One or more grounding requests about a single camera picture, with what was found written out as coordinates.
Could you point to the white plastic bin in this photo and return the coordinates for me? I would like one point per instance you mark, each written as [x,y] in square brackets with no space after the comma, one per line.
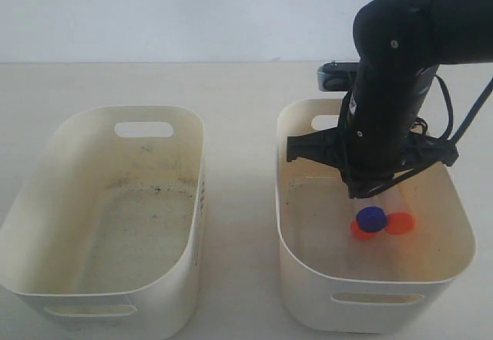
[331,281]
[106,233]

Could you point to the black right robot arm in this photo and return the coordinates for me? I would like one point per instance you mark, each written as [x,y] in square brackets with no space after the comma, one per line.
[401,45]

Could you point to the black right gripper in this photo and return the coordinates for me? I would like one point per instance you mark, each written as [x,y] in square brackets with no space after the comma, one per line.
[370,165]

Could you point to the orange-capped clear tube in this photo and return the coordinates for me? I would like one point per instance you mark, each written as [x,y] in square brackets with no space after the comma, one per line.
[359,234]
[399,218]

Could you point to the blue-capped clear tube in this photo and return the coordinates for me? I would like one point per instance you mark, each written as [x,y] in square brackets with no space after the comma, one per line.
[370,215]

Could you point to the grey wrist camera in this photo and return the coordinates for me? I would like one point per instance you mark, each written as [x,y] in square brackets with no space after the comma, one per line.
[336,76]

